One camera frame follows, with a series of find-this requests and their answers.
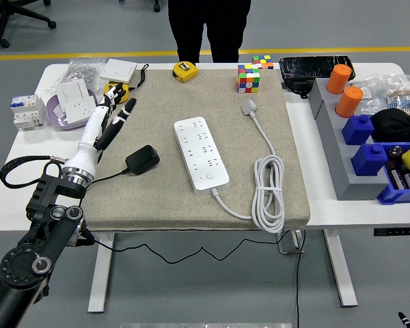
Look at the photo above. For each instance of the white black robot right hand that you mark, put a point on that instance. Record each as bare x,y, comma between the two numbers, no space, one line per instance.
406,321

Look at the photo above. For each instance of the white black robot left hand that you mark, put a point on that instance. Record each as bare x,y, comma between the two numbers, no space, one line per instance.
94,133

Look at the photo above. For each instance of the black power adapter plug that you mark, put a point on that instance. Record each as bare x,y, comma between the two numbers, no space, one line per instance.
143,160

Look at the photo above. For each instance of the white power strip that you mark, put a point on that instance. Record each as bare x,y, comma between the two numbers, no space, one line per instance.
200,157

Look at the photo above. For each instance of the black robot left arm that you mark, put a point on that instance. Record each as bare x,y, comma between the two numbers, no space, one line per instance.
37,246

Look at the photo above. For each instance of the purple bowl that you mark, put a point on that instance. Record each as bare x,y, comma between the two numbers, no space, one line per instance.
56,119

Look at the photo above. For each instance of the round yellow tape measure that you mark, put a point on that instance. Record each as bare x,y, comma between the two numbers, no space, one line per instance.
123,93

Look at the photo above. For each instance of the clear bag of screws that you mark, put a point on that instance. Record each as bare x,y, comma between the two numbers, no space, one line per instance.
82,70

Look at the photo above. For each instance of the white table leg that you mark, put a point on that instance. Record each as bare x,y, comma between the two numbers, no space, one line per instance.
97,300
345,290

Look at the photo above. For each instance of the white circuit breaker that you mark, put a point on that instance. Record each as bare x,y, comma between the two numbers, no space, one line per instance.
27,111

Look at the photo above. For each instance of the black table control panel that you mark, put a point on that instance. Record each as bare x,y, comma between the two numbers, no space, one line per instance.
398,231

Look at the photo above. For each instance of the square yellow tape measure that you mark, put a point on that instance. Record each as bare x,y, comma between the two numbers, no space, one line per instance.
185,71

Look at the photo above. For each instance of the blue plastic bin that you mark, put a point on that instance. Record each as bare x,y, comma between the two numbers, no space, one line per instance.
399,196

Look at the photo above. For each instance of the black office chair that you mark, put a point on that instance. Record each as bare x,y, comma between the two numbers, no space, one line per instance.
0,27

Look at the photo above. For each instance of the blue block with knob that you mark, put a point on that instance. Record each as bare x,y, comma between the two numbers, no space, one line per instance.
357,130
369,162

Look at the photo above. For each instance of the large colourful puzzle cube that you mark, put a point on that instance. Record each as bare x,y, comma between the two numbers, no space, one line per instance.
248,78

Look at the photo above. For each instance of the small dark round cap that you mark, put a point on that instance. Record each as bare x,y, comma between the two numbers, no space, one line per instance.
395,152

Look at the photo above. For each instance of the grey stepped block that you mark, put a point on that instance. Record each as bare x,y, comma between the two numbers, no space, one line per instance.
341,164

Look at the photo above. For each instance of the small colourful puzzle cube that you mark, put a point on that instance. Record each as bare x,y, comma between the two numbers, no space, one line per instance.
262,61

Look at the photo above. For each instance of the beige fabric mat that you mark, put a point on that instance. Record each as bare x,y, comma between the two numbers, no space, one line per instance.
290,171

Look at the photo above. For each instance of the black cloth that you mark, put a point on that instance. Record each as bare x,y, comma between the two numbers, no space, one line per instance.
396,124

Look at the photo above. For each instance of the small black device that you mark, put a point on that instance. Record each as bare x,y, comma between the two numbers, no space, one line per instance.
297,87

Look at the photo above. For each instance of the clear bag of resistors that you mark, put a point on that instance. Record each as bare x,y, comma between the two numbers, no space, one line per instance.
401,95

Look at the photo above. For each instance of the orange cylinder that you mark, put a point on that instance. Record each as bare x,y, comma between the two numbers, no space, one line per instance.
349,102
338,78

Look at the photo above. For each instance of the black glossy tray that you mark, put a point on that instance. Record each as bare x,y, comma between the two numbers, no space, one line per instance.
311,66

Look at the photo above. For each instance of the clear plastic bag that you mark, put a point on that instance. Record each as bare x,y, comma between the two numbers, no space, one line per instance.
370,90

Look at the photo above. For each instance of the white wall socket panel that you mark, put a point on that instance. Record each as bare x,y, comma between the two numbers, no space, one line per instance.
83,109

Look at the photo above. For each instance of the white wall switch panel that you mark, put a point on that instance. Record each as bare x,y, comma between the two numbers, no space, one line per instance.
73,90

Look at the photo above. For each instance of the white flat switch box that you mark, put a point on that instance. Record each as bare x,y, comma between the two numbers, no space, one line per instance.
118,70

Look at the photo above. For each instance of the metal bracket under table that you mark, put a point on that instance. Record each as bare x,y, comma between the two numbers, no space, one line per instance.
288,242

